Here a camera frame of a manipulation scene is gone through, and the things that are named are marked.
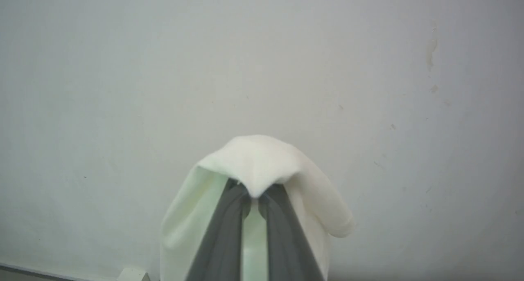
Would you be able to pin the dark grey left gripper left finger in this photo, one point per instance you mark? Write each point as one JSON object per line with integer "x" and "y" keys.
{"x": 221, "y": 240}

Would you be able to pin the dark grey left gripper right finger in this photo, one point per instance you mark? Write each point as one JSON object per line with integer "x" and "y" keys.
{"x": 286, "y": 244}

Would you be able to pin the white and black garment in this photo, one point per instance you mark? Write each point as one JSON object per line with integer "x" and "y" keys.
{"x": 254, "y": 162}

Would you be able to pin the small white box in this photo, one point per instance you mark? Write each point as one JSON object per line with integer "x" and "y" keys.
{"x": 133, "y": 275}

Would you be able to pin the grey skirting strip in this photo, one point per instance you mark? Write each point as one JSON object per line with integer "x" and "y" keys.
{"x": 37, "y": 271}

